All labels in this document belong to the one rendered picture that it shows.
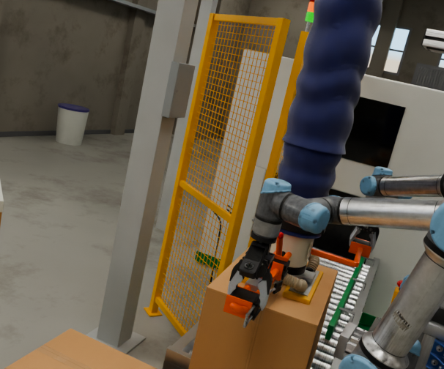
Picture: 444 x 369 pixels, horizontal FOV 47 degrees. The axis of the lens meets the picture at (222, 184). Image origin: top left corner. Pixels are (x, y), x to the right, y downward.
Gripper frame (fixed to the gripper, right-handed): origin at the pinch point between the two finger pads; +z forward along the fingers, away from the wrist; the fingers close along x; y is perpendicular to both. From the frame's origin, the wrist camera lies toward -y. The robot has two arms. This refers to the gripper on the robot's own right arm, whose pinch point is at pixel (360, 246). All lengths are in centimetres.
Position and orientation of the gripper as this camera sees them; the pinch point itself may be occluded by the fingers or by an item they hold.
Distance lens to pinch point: 228.1
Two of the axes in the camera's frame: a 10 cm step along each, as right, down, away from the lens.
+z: -2.1, 9.5, 2.3
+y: -3.3, 1.5, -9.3
